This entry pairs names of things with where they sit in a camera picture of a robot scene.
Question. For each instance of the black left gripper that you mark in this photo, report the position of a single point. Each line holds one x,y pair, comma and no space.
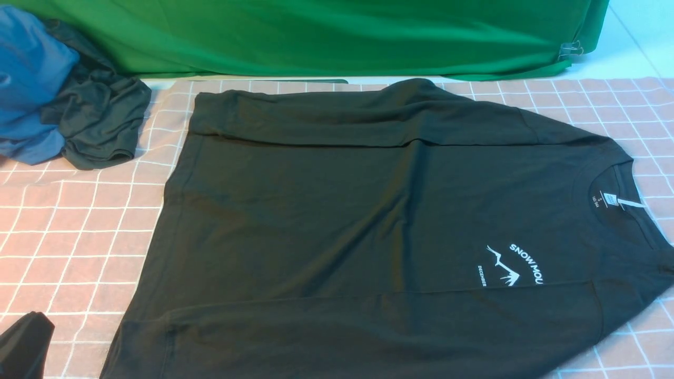
24,346

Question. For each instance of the dark gray long-sleeve shirt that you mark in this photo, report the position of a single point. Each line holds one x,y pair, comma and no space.
402,233

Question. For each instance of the pink checkered tablecloth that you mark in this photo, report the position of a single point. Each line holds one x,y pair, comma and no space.
74,242

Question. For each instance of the dark gray crumpled garment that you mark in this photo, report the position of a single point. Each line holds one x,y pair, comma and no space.
98,111

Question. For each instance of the blue crumpled garment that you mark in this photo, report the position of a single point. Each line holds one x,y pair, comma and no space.
34,66

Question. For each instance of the green backdrop cloth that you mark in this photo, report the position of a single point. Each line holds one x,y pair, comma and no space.
464,40

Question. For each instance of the metal binder clip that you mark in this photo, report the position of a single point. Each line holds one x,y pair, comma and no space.
569,50

